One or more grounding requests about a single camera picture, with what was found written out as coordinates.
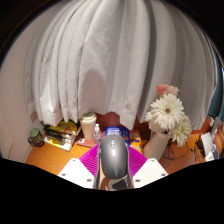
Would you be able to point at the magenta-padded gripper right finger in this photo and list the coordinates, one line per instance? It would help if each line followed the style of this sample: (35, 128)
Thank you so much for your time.
(150, 171)

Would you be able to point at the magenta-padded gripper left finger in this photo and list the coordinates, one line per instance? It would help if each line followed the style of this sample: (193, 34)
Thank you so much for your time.
(75, 171)

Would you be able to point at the dark grey computer mouse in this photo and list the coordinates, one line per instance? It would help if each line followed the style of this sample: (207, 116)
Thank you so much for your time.
(113, 160)

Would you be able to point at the white vase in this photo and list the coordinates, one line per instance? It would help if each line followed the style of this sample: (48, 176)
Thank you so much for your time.
(156, 146)

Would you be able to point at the red book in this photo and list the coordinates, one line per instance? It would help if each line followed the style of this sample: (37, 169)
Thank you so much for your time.
(86, 142)

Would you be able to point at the orange cover book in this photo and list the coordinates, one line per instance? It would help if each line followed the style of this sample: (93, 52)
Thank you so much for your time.
(136, 140)

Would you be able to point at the black spine book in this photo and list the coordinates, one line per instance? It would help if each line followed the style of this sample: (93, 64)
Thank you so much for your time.
(58, 132)
(60, 136)

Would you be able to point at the clear spray bottle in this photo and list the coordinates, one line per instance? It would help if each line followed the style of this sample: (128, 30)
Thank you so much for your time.
(97, 134)

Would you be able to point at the cream tumbler with lid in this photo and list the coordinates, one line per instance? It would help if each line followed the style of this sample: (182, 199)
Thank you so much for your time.
(88, 126)

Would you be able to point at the blue cover book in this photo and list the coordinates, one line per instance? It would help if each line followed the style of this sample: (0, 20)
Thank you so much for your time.
(121, 131)

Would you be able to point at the dark mug with green inside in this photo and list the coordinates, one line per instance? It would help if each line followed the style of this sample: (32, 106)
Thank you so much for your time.
(36, 137)

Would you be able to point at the white and pink flower bunch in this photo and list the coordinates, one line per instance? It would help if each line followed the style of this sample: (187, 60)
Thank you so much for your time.
(166, 113)

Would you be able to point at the small white box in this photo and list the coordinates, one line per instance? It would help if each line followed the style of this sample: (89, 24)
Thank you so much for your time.
(207, 143)

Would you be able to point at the white curtain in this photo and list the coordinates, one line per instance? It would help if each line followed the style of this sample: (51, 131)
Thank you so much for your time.
(110, 56)

